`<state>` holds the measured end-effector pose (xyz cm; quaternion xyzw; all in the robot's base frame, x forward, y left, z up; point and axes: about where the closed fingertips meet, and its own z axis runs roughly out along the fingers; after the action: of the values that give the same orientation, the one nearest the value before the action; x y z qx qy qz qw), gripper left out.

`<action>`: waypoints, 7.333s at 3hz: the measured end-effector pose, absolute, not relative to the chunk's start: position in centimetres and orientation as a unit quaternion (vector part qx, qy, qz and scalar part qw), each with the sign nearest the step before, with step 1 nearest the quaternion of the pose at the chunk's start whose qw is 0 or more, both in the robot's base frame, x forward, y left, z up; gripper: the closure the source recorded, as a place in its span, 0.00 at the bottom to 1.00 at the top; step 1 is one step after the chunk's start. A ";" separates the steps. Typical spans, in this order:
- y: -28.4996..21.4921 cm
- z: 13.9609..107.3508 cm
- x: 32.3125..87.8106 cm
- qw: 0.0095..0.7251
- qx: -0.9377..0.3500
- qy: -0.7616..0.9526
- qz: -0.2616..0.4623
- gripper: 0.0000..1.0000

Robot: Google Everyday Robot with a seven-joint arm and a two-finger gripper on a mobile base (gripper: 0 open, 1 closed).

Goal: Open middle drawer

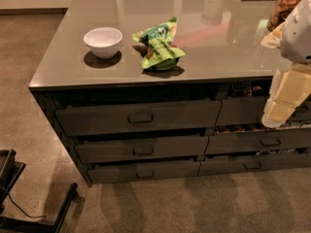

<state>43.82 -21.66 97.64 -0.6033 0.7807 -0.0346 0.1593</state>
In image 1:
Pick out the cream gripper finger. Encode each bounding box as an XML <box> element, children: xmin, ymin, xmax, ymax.
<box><xmin>261</xmin><ymin>63</ymin><xmax>311</xmax><ymax>128</ymax></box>
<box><xmin>261</xmin><ymin>23</ymin><xmax>285</xmax><ymax>49</ymax></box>

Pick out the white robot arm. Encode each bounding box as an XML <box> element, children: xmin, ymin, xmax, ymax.
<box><xmin>261</xmin><ymin>0</ymin><xmax>311</xmax><ymax>128</ymax></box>

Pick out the glass jar of snacks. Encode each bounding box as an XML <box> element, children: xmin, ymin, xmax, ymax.
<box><xmin>266</xmin><ymin>0</ymin><xmax>300</xmax><ymax>31</ymax></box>

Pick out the green crumpled snack bag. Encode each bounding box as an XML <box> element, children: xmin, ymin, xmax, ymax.
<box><xmin>132</xmin><ymin>17</ymin><xmax>185</xmax><ymax>71</ymax></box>

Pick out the white ceramic bowl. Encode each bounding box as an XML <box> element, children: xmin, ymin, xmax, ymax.
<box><xmin>84</xmin><ymin>27</ymin><xmax>122</xmax><ymax>59</ymax></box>

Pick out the grey counter cabinet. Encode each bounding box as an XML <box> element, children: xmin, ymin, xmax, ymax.
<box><xmin>29</xmin><ymin>0</ymin><xmax>311</xmax><ymax>184</ymax></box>

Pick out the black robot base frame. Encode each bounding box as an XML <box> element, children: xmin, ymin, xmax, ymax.
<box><xmin>0</xmin><ymin>149</ymin><xmax>79</xmax><ymax>233</ymax></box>

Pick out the black cable on floor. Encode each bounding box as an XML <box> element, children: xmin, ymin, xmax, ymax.
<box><xmin>7</xmin><ymin>192</ymin><xmax>47</xmax><ymax>220</ymax></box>

